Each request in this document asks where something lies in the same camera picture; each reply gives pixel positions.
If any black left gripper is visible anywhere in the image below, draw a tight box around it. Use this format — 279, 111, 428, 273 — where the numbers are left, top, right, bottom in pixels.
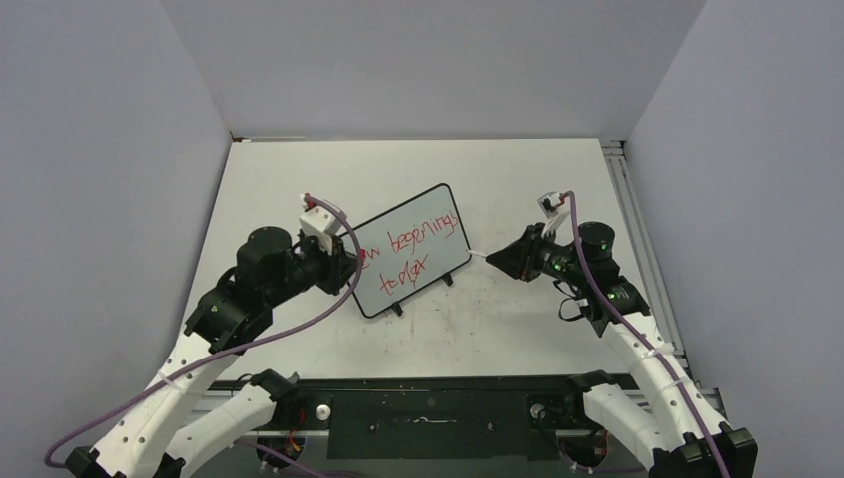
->
266, 230, 362, 307

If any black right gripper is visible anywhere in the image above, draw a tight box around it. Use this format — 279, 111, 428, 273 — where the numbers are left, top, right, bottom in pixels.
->
487, 222, 589, 287

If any black framed small whiteboard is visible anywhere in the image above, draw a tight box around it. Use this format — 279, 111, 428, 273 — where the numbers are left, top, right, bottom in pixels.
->
353, 183, 471, 319

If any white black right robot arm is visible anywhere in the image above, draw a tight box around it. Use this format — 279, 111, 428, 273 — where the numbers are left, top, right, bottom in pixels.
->
486, 222, 758, 477

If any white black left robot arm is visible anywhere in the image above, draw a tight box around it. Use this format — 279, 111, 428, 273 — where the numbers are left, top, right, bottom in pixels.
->
61, 223, 362, 477

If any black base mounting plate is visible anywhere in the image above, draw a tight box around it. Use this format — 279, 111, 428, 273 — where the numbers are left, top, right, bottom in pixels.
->
257, 375, 598, 461

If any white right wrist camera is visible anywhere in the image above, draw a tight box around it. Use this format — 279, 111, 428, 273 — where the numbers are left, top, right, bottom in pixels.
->
537, 191, 570, 238

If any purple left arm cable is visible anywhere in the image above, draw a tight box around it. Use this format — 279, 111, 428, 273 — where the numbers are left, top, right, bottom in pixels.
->
43, 192, 365, 478

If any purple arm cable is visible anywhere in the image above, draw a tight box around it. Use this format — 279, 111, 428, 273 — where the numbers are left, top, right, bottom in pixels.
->
558, 190, 734, 478
43, 192, 365, 478

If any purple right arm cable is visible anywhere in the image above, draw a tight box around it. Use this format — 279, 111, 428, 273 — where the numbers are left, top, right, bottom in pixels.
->
558, 190, 734, 478

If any aluminium right side rail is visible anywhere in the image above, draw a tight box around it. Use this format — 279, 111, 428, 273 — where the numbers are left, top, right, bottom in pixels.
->
599, 140, 689, 368

